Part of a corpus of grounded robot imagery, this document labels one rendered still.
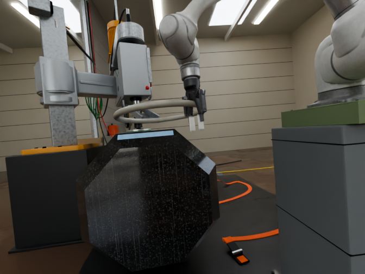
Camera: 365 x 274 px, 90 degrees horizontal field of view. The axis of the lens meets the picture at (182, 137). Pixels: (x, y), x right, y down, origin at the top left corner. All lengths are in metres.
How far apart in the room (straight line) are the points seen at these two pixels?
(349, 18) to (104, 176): 1.14
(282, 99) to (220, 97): 2.30
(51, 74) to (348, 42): 1.93
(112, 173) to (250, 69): 6.77
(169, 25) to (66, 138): 1.52
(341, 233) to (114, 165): 0.97
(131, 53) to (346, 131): 1.44
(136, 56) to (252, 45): 6.40
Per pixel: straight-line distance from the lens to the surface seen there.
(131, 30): 1.71
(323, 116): 0.81
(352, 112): 0.73
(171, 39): 0.72
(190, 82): 0.84
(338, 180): 0.77
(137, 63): 1.64
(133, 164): 1.05
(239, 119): 6.93
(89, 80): 2.13
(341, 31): 0.80
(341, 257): 0.88
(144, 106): 0.78
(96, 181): 1.10
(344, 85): 0.94
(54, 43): 2.17
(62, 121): 2.00
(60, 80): 1.99
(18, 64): 8.48
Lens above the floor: 0.82
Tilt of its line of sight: 2 degrees down
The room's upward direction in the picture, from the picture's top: 5 degrees counter-clockwise
